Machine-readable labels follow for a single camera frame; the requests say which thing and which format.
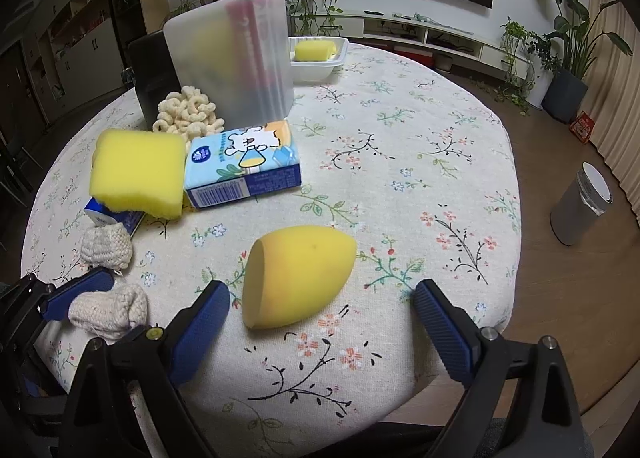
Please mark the white tv console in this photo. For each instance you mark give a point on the white tv console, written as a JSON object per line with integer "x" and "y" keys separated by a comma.
{"x": 394, "y": 30}

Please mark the white plastic tray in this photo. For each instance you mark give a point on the white plastic tray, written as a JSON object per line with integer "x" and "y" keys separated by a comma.
{"x": 315, "y": 72}

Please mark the wooden shelving cabinet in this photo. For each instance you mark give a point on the wooden shelving cabinet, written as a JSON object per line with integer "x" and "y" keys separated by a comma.
{"x": 72, "y": 54}

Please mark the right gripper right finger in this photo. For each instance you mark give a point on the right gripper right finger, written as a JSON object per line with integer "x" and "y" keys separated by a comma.
{"x": 543, "y": 420}

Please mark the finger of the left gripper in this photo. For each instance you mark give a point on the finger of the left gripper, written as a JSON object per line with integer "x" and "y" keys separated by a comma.
{"x": 56, "y": 307}
{"x": 143, "y": 335}

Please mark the blue cartoon tissue pack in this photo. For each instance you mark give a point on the blue cartoon tissue pack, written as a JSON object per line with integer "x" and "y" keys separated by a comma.
{"x": 241, "y": 163}

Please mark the beige knitted cloth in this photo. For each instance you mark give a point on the beige knitted cloth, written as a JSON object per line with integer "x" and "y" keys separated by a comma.
{"x": 108, "y": 246}
{"x": 110, "y": 314}

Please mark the red storage box left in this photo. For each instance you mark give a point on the red storage box left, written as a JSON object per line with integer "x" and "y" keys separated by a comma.
{"x": 424, "y": 57}

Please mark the trailing green plant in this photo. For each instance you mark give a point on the trailing green plant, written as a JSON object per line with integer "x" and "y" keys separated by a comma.
{"x": 313, "y": 17}

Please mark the beige curtain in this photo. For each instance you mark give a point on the beige curtain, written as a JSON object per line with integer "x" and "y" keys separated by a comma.
{"x": 612, "y": 101}

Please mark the yellow egg-shaped sponge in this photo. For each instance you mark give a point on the yellow egg-shaped sponge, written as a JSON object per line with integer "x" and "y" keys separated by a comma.
{"x": 294, "y": 272}

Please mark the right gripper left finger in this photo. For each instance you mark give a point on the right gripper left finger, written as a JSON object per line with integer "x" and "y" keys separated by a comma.
{"x": 99, "y": 417}

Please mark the yellow rectangular sponge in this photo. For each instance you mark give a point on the yellow rectangular sponge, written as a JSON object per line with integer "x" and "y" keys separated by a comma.
{"x": 139, "y": 171}
{"x": 314, "y": 50}

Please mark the translucent plastic container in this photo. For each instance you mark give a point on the translucent plastic container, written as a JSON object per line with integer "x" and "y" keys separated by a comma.
{"x": 237, "y": 53}

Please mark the blue white tissue pack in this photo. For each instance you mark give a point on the blue white tissue pack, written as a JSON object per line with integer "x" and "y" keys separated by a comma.
{"x": 102, "y": 216}

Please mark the large leafy plant right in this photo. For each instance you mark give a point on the large leafy plant right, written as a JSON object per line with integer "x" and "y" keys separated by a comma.
{"x": 569, "y": 51}

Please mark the grey trash can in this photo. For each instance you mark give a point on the grey trash can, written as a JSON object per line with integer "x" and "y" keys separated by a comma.
{"x": 582, "y": 203}

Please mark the small potted vine plant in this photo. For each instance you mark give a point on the small potted vine plant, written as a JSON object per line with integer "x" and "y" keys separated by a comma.
{"x": 524, "y": 54}

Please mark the floral tablecloth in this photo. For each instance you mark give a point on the floral tablecloth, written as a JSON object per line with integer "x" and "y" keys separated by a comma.
{"x": 421, "y": 174}

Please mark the red bag on floor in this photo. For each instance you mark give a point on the red bag on floor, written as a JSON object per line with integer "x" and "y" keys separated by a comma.
{"x": 582, "y": 127}

